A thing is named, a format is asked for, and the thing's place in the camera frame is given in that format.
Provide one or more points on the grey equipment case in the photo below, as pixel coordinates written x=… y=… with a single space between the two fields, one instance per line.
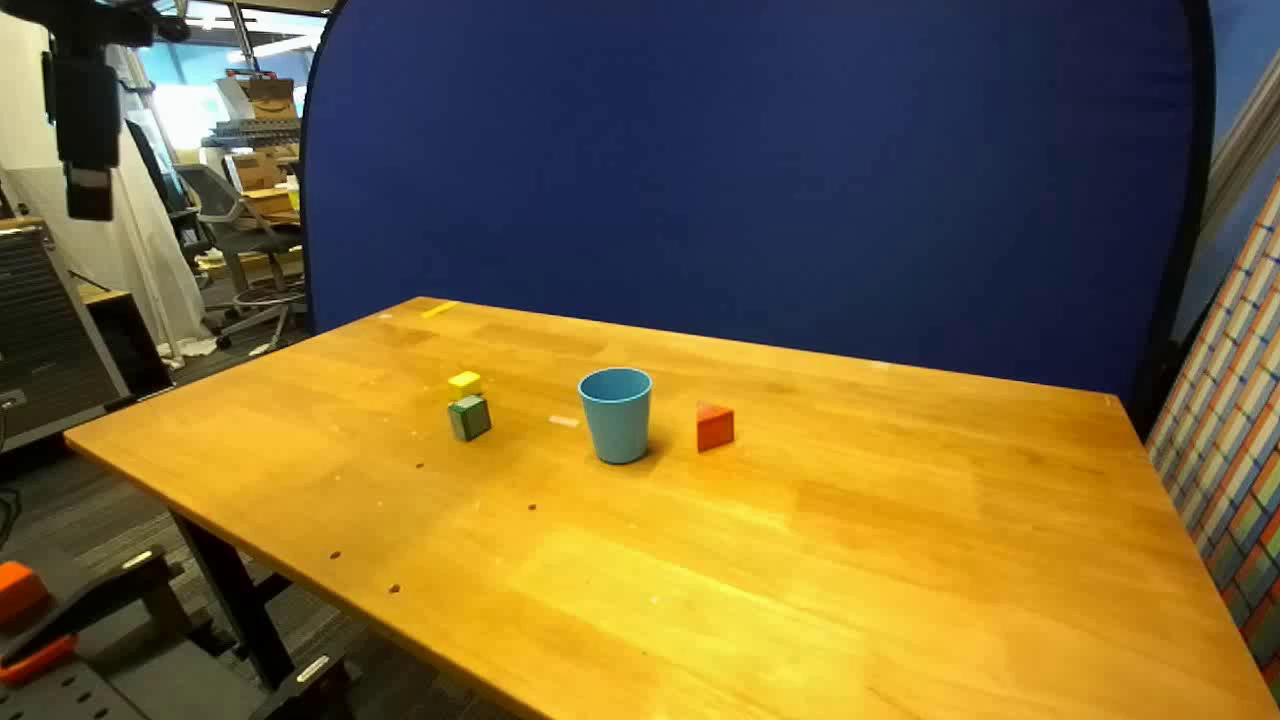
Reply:
x=53 y=361

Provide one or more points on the yellow cube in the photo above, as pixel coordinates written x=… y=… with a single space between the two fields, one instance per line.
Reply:
x=465 y=381

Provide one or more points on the black stand with orange handles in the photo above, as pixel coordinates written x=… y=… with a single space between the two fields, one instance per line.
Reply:
x=120 y=647

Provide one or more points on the green cube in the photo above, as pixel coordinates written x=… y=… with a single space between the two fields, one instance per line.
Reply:
x=470 y=418

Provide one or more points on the blue plastic cup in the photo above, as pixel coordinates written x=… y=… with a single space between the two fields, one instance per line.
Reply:
x=616 y=414

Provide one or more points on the blue round backdrop screen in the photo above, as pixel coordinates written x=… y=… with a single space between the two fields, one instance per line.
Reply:
x=983 y=185

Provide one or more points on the red cube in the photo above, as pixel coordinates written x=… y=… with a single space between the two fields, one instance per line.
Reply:
x=714 y=426

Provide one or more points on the cluttered background shelf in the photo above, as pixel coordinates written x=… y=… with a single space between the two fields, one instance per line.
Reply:
x=256 y=142

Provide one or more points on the black camera on mount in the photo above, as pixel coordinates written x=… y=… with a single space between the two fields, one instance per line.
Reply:
x=81 y=84

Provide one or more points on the black table leg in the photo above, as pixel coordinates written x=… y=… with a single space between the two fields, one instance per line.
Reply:
x=243 y=600

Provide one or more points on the colourful checkered panel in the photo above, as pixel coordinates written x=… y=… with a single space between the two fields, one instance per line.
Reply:
x=1217 y=442

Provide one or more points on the white cloth cover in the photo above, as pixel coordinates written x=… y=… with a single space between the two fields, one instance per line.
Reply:
x=132 y=251

